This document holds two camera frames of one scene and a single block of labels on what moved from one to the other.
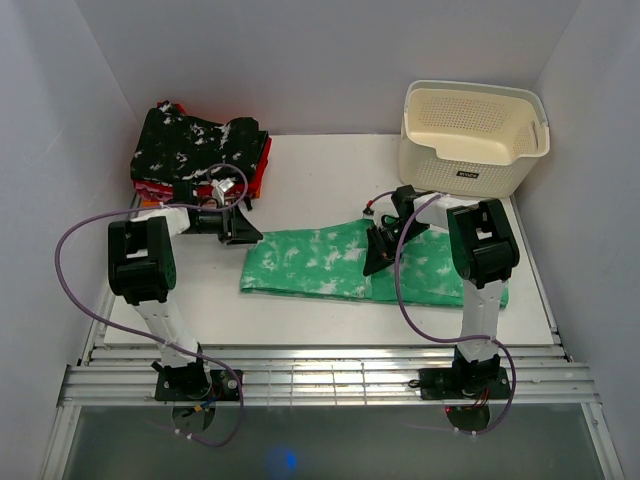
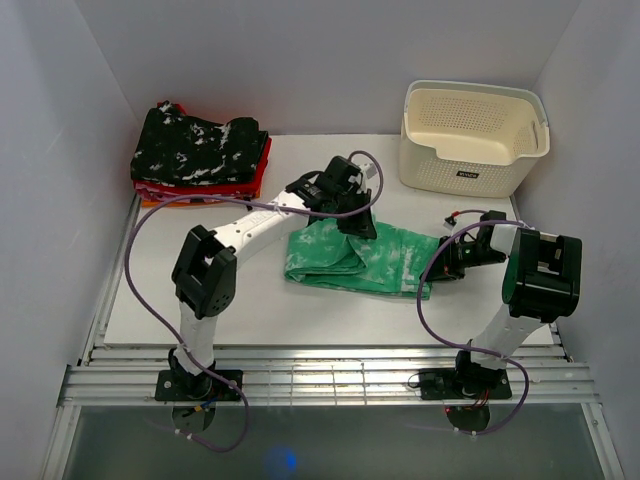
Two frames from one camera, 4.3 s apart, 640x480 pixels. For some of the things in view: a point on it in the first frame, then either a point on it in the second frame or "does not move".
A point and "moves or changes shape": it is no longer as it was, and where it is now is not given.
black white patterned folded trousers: [167, 147] does not move
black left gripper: [245, 232] to [362, 226]
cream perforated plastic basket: [470, 139] does not move
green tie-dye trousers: [330, 261] moves or changes shape
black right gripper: [379, 254] to [443, 267]
